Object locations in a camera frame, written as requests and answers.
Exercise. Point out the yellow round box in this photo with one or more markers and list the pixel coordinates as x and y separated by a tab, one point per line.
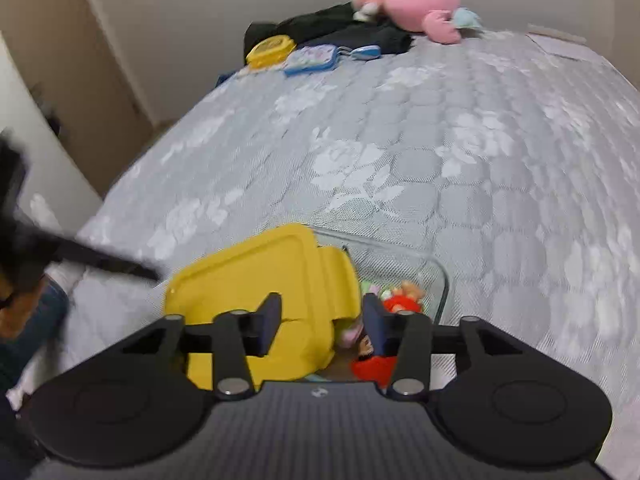
270	51

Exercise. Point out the person's leg in jeans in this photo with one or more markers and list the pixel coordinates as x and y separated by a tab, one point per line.
42	320

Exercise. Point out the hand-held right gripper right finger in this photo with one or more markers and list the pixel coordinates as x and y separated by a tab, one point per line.
376	325

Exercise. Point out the green plastic plant toy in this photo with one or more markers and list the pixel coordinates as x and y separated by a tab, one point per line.
372	288

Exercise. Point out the blue pencil case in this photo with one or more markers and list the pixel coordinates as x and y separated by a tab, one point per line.
312	57

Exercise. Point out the clear glass container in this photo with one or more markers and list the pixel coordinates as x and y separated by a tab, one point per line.
425	270

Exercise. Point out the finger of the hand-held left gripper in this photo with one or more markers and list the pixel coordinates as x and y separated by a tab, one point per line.
105	260

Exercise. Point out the person's left forearm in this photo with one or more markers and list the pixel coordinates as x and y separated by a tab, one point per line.
10	312

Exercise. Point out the blue and white oval item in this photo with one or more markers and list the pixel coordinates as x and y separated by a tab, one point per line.
362	51

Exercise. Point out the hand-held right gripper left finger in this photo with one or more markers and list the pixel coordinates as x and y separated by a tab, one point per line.
270	322

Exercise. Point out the black clothes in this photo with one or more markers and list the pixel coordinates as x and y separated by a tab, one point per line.
350	32

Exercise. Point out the pink plush toy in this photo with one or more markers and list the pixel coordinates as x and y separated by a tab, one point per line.
420	0

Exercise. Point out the grey floral mattress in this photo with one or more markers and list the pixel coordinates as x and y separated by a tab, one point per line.
450	160

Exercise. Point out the pink rectangular toy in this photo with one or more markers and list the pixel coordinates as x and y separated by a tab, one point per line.
350	335

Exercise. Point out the red doll with beige hands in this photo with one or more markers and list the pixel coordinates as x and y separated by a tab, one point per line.
402	300

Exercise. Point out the yellow container lid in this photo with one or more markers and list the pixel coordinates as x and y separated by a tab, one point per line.
250	270

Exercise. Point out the brown wooden door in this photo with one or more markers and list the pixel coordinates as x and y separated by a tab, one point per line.
75	35

